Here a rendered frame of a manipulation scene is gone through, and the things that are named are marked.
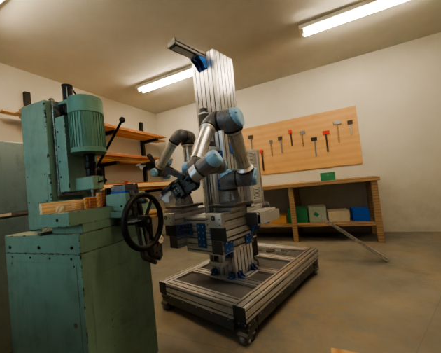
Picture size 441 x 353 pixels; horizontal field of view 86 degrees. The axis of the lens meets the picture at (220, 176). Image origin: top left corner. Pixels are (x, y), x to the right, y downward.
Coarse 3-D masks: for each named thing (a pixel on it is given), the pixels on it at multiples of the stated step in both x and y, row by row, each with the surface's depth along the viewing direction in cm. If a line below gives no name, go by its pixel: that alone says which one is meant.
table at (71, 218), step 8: (88, 208) 121; (96, 208) 112; (104, 208) 116; (112, 208) 121; (144, 208) 129; (152, 208) 149; (40, 216) 107; (48, 216) 104; (56, 216) 102; (64, 216) 100; (72, 216) 101; (80, 216) 104; (88, 216) 108; (96, 216) 112; (104, 216) 116; (112, 216) 118; (120, 216) 116; (40, 224) 107; (48, 224) 105; (56, 224) 103; (64, 224) 100; (72, 224) 101
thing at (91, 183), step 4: (88, 176) 126; (92, 176) 125; (96, 176) 127; (100, 176) 130; (76, 180) 130; (80, 180) 129; (84, 180) 127; (88, 180) 126; (92, 180) 125; (96, 180) 127; (100, 180) 129; (76, 184) 130; (80, 184) 129; (84, 184) 128; (88, 184) 126; (92, 184) 125; (96, 184) 127; (100, 184) 129; (76, 188) 130; (80, 188) 129; (84, 188) 128; (88, 188) 126; (92, 188) 125; (96, 188) 129
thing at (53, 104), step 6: (54, 102) 132; (54, 108) 132; (60, 108) 135; (54, 114) 132; (60, 114) 135; (54, 120) 131; (54, 126) 131; (54, 132) 131; (54, 138) 131; (54, 144) 131; (60, 192) 130; (66, 192) 133; (72, 192) 136; (78, 192) 140
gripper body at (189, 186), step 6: (186, 174) 103; (174, 180) 105; (180, 180) 106; (186, 180) 105; (192, 180) 103; (174, 186) 105; (180, 186) 104; (186, 186) 104; (192, 186) 103; (198, 186) 106; (174, 192) 106; (180, 192) 104; (186, 192) 104
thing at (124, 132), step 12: (24, 96) 300; (108, 132) 378; (120, 132) 396; (132, 132) 404; (144, 132) 422; (144, 144) 483; (108, 156) 353; (120, 156) 366; (132, 156) 388; (144, 156) 413; (144, 168) 477; (144, 180) 478; (156, 216) 466
